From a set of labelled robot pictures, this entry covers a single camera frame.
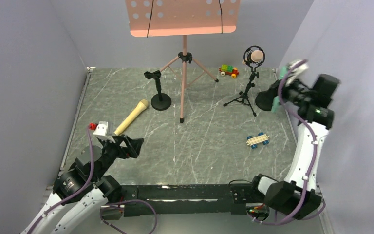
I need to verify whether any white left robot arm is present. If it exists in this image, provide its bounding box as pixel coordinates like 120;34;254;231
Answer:
23;135;144;234

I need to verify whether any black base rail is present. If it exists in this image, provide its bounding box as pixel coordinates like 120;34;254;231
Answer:
102;182;264;220

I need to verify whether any pink microphone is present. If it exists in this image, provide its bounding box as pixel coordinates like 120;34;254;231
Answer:
242;50;264;64

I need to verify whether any yellow microphone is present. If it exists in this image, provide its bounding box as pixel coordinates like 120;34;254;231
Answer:
113;99;149;135

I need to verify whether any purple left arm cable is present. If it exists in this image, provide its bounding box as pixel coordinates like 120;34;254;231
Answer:
25;126;158;234

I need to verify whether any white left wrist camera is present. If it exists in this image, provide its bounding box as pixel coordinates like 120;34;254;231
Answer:
89;121;115;143

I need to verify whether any teal microphone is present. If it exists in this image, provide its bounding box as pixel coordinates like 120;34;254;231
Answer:
271;63;290;113

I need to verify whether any colourful toy block train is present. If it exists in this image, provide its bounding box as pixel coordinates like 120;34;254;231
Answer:
218;64;240;78

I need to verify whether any white blue toy block car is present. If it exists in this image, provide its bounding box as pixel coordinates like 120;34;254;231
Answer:
246;132;269;149

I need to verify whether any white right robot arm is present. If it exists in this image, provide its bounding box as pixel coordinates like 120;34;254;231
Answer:
251;74;340;225

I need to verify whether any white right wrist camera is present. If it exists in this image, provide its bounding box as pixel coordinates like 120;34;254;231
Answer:
285;59;309;82

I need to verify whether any pink music stand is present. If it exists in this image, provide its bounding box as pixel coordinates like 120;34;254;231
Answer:
125;0;240;123

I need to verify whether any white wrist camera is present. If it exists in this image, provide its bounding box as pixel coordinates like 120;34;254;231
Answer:
89;121;115;143
285;59;309;82

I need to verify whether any black tripod microphone stand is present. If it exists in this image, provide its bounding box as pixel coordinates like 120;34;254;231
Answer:
223;45;265;117

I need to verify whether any black round-base mic stand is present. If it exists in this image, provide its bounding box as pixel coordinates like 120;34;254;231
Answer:
255;80;281;113
144;70;171;111

